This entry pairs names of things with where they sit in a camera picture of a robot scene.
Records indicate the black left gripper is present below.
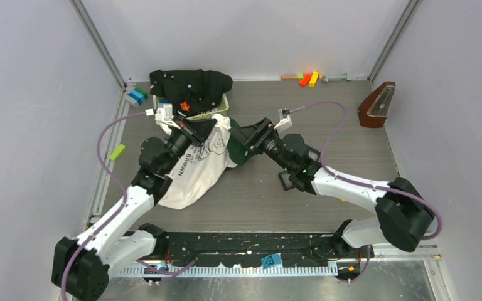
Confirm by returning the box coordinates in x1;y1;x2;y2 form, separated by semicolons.
162;116;216;174

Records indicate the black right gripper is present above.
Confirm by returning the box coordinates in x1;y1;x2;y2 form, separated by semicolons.
229;117;294;173

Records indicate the white and green t-shirt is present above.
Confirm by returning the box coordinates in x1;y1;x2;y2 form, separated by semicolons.
158;114;249;210

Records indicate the black square display box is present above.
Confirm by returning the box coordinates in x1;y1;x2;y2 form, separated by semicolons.
307;146;321;162
278;171;296;191

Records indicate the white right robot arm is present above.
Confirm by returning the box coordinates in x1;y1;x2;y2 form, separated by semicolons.
230;118;440;258

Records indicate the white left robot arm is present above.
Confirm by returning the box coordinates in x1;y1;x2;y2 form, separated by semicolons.
51;119;219;300

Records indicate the black garment in basket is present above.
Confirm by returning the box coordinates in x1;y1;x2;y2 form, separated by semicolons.
149;69;233;117

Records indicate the yellow-green perforated basket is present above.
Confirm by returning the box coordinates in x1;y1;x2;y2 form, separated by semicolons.
152;93;230;121

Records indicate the blue and green block stack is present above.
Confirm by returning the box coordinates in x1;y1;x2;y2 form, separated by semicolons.
126;88;149;107

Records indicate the lime green block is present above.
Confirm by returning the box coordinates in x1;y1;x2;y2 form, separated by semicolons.
109;144;126;161

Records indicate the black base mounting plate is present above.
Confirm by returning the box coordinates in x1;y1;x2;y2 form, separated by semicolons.
142;232;367;268

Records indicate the brown wooden metronome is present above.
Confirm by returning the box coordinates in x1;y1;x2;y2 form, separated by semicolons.
358;82;396;128

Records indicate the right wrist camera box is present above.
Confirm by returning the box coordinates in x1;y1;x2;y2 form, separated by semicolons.
274;108;292;133

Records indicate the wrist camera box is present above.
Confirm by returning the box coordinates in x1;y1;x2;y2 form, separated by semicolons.
155;103;176;126
274;108;292;133

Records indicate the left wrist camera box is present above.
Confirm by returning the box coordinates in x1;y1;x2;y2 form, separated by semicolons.
155;103;176;126

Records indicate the wooden block at wall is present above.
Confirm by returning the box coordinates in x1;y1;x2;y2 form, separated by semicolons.
281;74;299;81

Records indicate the orange block at wall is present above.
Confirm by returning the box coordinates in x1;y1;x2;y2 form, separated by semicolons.
299;73;311;87

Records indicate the yellow block at wall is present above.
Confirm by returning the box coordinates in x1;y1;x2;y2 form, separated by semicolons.
308;71;319;87

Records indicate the teal block on rail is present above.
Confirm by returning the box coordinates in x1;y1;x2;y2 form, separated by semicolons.
260;253;282;269

